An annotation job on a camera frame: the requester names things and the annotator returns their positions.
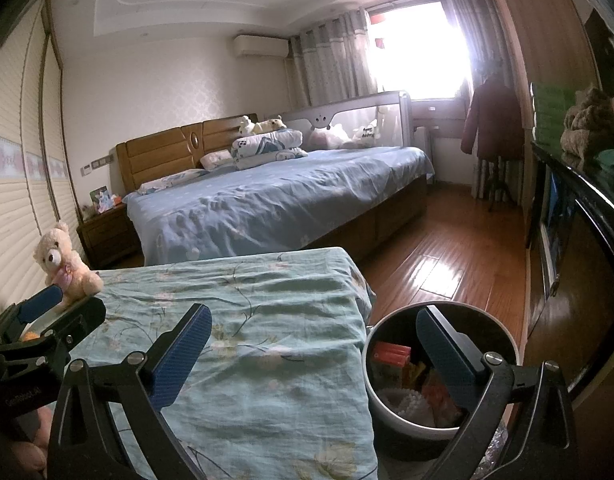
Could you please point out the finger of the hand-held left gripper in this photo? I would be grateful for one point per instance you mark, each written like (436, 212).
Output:
(78, 318)
(37, 303)

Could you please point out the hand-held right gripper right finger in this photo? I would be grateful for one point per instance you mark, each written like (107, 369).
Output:
(444, 355)

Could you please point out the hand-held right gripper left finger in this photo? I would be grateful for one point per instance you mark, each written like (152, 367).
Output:
(182, 355)

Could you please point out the yellow snack packet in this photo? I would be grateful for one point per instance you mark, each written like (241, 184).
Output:
(418, 374)

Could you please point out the orange white snack packet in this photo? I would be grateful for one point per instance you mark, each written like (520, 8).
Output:
(442, 400)

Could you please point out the green box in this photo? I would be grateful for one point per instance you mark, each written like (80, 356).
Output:
(389, 377)

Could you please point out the white foam net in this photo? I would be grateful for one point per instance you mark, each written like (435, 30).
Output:
(412, 407)

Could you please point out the white trash bin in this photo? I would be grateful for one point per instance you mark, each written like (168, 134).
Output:
(384, 410)

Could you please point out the person's left hand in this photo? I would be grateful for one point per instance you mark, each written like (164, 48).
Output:
(32, 455)

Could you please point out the small orange object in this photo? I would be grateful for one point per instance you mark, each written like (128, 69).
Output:
(31, 336)

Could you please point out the cream teddy bear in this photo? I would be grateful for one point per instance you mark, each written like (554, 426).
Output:
(67, 265)

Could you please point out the wooden nightstand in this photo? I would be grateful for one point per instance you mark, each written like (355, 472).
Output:
(107, 235)

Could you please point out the clear plastic bag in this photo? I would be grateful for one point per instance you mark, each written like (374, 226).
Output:
(489, 452)

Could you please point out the cream sliding door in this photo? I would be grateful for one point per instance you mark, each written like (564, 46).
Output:
(17, 185)

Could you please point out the flat printed pillow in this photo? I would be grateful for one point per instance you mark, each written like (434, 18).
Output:
(172, 181)

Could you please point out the black glass cabinet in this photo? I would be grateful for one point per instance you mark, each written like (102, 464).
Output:
(592, 270)

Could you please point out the coat rack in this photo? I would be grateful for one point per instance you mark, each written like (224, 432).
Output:
(497, 185)

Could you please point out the wooden headboard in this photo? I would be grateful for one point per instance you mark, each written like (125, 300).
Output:
(157, 155)

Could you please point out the bed with blue sheet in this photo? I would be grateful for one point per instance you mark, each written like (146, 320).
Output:
(287, 200)

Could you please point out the small white pillow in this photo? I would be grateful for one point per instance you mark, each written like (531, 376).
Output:
(217, 159)

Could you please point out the folded patterned blanket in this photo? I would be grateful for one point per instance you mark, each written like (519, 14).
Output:
(267, 147)

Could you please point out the white plush toy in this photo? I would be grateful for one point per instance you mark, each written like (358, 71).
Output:
(247, 126)

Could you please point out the dark red coat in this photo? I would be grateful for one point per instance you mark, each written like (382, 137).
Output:
(494, 120)

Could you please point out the pink plush toy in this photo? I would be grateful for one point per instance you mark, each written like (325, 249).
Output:
(329, 137)

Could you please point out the cream plush toy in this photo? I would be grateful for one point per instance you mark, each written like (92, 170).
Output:
(271, 125)

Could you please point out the teal cloth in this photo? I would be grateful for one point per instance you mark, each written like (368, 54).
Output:
(612, 159)

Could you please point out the stack of green boxes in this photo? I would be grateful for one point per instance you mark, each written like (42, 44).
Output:
(549, 112)

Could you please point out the brown plush toy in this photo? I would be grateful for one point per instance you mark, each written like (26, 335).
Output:
(587, 120)

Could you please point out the bright window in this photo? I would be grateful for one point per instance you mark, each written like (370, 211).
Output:
(417, 50)

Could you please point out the grey patterned curtain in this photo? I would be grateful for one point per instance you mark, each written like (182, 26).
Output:
(332, 60)
(479, 35)

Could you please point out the white air conditioner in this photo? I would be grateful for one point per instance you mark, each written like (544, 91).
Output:
(261, 46)

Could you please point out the wooden wardrobe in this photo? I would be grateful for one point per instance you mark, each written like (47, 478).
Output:
(542, 25)

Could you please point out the black television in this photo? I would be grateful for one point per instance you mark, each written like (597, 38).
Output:
(607, 50)

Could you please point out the photo frame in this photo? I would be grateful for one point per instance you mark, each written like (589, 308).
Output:
(101, 199)

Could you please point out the wall switch panel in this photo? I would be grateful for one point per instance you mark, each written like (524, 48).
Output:
(98, 164)

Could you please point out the white crib rail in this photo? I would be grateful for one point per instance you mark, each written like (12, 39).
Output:
(377, 115)

